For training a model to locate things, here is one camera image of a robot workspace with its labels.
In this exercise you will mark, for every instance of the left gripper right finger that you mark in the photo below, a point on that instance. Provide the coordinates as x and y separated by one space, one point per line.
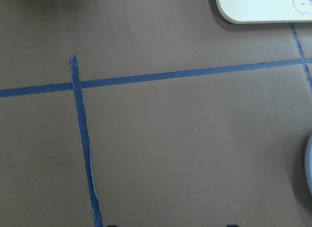
231 225

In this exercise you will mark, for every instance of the blue plate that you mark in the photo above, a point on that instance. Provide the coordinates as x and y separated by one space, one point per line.
308 164

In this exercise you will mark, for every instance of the cream bear tray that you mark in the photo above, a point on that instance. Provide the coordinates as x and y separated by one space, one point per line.
265 11

